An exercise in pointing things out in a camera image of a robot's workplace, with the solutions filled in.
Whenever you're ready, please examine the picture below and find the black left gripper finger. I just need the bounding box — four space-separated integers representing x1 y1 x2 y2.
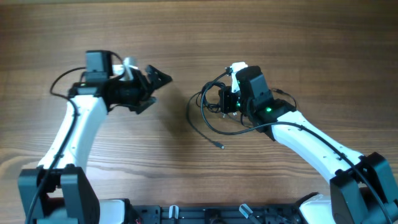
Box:
146 65 172 93
128 96 157 114

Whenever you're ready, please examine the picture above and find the black cable bundle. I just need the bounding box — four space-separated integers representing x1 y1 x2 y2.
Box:
185 81 298 150

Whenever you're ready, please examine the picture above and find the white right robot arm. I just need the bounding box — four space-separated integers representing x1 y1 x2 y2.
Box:
219 62 397 223

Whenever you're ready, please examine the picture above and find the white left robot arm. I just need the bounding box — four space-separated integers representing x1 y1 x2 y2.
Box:
17 50 172 223

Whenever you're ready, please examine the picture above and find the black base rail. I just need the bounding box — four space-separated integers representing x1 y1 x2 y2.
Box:
127 204 306 224

